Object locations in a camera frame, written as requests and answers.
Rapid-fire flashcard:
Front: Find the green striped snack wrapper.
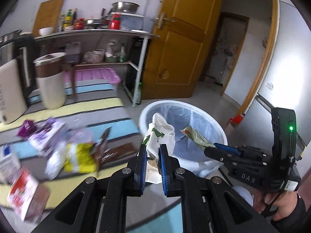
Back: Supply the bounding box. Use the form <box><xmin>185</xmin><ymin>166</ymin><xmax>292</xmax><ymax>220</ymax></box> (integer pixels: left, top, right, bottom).
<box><xmin>181</xmin><ymin>126</ymin><xmax>215</xmax><ymax>151</ymax></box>

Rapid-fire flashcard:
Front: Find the white green paper wrapper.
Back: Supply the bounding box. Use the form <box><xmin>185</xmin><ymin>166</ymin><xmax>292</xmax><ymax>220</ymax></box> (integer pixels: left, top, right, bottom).
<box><xmin>142</xmin><ymin>113</ymin><xmax>176</xmax><ymax>184</ymax></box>

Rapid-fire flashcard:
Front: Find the brown snack wrapper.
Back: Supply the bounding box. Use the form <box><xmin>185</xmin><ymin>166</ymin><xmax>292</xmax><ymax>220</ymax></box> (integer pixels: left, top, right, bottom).
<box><xmin>91</xmin><ymin>127</ymin><xmax>136</xmax><ymax>171</ymax></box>

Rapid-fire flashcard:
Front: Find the clear plastic bag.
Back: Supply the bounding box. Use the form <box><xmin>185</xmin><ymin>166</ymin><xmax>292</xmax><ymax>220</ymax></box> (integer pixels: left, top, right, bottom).
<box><xmin>45</xmin><ymin>129</ymin><xmax>93</xmax><ymax>180</ymax></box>

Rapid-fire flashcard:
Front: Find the white round trash bin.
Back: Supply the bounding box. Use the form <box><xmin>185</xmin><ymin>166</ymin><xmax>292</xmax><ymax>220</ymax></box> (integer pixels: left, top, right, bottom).
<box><xmin>139</xmin><ymin>100</ymin><xmax>228</xmax><ymax>177</ymax></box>

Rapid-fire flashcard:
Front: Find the clear trash bin liner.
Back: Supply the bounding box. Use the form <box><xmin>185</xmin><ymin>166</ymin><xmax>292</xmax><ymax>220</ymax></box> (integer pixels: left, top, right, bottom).
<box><xmin>140</xmin><ymin>100</ymin><xmax>227</xmax><ymax>167</ymax></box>

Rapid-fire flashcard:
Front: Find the metal kitchen shelf rack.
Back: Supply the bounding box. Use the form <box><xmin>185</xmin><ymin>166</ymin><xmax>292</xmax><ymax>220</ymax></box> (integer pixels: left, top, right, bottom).
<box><xmin>35</xmin><ymin>29</ymin><xmax>157</xmax><ymax>107</ymax></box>

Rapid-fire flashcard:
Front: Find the person's right hand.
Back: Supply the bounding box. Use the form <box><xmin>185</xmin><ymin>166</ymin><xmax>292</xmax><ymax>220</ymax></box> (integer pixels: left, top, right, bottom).
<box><xmin>252</xmin><ymin>189</ymin><xmax>298</xmax><ymax>221</ymax></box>

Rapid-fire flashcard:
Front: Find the red floor object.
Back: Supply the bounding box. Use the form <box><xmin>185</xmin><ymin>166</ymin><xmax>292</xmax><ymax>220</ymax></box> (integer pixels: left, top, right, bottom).
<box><xmin>229</xmin><ymin>113</ymin><xmax>244</xmax><ymax>127</ymax></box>

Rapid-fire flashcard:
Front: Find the yellow snack packet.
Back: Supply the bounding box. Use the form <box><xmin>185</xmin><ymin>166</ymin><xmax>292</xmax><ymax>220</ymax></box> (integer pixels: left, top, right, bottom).
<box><xmin>64</xmin><ymin>142</ymin><xmax>96</xmax><ymax>174</ymax></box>

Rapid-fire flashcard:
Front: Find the green glass bottle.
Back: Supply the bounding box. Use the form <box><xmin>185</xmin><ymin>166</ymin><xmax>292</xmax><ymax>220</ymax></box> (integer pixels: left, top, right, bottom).
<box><xmin>135</xmin><ymin>82</ymin><xmax>142</xmax><ymax>105</ymax></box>

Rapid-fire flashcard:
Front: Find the striped table cloth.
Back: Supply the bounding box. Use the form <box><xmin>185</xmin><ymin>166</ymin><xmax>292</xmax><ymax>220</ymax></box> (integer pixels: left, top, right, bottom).
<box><xmin>1</xmin><ymin>80</ymin><xmax>182</xmax><ymax>232</ymax></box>

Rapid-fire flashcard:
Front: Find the silver refrigerator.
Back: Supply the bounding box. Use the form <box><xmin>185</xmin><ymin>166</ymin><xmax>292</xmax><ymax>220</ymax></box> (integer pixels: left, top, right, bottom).
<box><xmin>228</xmin><ymin>2</ymin><xmax>310</xmax><ymax>149</ymax></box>

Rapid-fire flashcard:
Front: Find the wooden door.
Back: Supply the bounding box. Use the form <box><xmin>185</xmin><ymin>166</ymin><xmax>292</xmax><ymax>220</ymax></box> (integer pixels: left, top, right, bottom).
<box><xmin>142</xmin><ymin>0</ymin><xmax>222</xmax><ymax>99</ymax></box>

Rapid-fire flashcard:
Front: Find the purple milk carton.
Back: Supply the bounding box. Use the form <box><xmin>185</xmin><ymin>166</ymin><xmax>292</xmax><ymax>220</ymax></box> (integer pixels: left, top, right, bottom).
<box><xmin>27</xmin><ymin>117</ymin><xmax>68</xmax><ymax>157</ymax></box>

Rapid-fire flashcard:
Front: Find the pink plastic box lid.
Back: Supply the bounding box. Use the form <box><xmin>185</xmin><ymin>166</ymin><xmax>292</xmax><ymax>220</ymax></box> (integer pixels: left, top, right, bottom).
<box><xmin>75</xmin><ymin>68</ymin><xmax>121</xmax><ymax>85</ymax></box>

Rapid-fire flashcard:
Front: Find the red white carton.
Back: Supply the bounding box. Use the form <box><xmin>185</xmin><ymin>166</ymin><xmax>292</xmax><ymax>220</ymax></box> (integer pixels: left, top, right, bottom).
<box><xmin>7</xmin><ymin>167</ymin><xmax>50</xmax><ymax>223</ymax></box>

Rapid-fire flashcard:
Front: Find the purple foil wrapper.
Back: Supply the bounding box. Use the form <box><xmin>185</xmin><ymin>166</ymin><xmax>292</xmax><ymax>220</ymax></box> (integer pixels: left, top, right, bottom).
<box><xmin>17</xmin><ymin>119</ymin><xmax>37</xmax><ymax>138</ymax></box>

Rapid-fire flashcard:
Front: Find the plastic bag on shelf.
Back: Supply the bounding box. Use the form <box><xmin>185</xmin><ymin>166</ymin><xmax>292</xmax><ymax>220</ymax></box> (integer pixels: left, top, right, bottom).
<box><xmin>105</xmin><ymin>39</ymin><xmax>119</xmax><ymax>63</ymax></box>

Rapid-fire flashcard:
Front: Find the white plastic tub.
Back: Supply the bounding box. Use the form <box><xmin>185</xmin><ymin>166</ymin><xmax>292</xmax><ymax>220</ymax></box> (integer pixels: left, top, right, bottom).
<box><xmin>92</xmin><ymin>49</ymin><xmax>105</xmax><ymax>64</ymax></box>

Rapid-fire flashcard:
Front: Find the cream brown lidded mug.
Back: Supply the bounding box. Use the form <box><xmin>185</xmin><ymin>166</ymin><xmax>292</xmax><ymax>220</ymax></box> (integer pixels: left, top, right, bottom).
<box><xmin>33</xmin><ymin>52</ymin><xmax>66</xmax><ymax>110</ymax></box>

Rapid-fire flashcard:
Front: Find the clear plastic storage box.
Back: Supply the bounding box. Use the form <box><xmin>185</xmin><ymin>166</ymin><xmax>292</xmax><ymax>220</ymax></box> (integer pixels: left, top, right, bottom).
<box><xmin>110</xmin><ymin>12</ymin><xmax>144</xmax><ymax>31</ymax></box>

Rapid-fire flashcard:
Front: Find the steel pan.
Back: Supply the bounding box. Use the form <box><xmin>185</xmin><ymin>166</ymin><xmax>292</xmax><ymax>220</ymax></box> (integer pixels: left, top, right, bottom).
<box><xmin>85</xmin><ymin>19</ymin><xmax>110</xmax><ymax>29</ymax></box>

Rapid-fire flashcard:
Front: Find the steel mixing bowl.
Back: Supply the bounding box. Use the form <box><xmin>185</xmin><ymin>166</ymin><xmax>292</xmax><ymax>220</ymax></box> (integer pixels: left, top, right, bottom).
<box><xmin>111</xmin><ymin>1</ymin><xmax>140</xmax><ymax>14</ymax></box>

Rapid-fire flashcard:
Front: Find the red lidded jar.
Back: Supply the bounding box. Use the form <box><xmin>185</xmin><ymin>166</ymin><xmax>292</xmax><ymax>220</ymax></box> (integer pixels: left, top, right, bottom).
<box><xmin>74</xmin><ymin>18</ymin><xmax>85</xmax><ymax>30</ymax></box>

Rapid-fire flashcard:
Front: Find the yellow label oil bottle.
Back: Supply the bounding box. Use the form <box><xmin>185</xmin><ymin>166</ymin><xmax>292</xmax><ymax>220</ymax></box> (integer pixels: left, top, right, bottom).
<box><xmin>63</xmin><ymin>9</ymin><xmax>72</xmax><ymax>28</ymax></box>

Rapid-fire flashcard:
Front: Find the dark sauce bottle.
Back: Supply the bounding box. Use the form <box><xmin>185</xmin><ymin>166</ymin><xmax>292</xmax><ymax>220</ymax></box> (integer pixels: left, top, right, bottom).
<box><xmin>71</xmin><ymin>9</ymin><xmax>78</xmax><ymax>25</ymax></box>

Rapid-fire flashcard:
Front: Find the white bowl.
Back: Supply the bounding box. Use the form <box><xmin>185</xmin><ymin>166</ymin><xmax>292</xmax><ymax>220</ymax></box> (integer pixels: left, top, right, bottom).
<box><xmin>38</xmin><ymin>27</ymin><xmax>54</xmax><ymax>36</ymax></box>

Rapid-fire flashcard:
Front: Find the white steel electric kettle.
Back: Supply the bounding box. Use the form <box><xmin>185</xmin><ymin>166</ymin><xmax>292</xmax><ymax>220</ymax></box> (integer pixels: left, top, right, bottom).
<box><xmin>0</xmin><ymin>30</ymin><xmax>39</xmax><ymax>124</ymax></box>

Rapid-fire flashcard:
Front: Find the wooden cutting board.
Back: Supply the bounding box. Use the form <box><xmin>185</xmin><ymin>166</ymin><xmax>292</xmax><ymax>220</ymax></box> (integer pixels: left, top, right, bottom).
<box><xmin>32</xmin><ymin>0</ymin><xmax>64</xmax><ymax>37</ymax></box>

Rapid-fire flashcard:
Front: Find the brass door handle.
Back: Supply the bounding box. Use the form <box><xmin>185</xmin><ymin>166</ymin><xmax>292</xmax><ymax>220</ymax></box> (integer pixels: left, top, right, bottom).
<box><xmin>156</xmin><ymin>12</ymin><xmax>175</xmax><ymax>30</ymax></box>

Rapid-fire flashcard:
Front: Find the wooden door frame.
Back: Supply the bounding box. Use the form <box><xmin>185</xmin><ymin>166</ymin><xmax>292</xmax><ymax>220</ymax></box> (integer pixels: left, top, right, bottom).
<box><xmin>220</xmin><ymin>0</ymin><xmax>280</xmax><ymax>117</ymax></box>

